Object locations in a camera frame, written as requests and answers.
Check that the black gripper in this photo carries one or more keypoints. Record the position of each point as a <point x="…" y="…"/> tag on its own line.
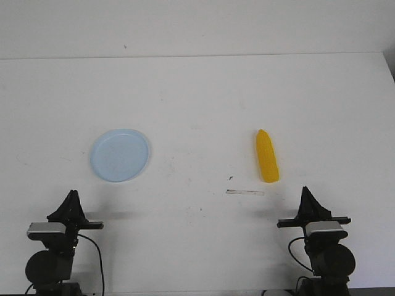
<point x="76" y="224"/>
<point x="317" y="211"/>

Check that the yellow toy corn cob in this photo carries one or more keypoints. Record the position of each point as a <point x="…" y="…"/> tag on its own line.
<point x="266" y="157"/>

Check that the light blue round plate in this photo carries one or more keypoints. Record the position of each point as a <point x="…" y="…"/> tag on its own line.
<point x="119" y="155"/>

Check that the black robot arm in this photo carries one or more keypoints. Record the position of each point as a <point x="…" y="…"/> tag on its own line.
<point x="50" y="270"/>
<point x="331" y="263"/>

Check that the thin strip on table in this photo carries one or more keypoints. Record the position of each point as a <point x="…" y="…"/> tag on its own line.
<point x="244" y="192"/>

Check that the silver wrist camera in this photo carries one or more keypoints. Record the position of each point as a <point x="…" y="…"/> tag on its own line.
<point x="325" y="228"/>
<point x="46" y="230"/>

